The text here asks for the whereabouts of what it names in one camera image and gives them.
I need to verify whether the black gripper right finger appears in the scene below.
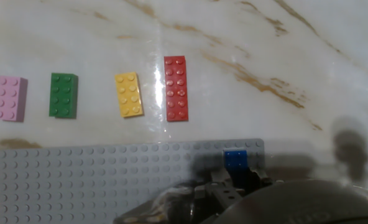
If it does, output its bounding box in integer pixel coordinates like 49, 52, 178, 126
249, 167, 274, 187

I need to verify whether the red long Lego brick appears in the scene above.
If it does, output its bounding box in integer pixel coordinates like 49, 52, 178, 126
163, 55, 190, 123

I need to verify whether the green Lego brick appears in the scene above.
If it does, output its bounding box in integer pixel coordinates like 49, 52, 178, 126
48, 72, 79, 119

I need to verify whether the yellow Lego brick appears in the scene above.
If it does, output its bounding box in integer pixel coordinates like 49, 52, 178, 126
114, 72, 145, 118

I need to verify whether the white marble pattern board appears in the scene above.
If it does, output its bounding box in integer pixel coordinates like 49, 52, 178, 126
0, 0, 368, 194

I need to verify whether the blue long Lego brick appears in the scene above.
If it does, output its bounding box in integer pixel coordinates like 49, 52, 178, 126
223, 149, 252, 190

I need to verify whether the grey Lego baseplate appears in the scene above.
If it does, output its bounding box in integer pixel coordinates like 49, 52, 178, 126
0, 138, 265, 224

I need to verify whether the light pink Lego brick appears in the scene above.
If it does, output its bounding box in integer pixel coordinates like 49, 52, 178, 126
0, 75, 29, 123

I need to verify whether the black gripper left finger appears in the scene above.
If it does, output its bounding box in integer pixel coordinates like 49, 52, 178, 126
195, 169, 246, 212

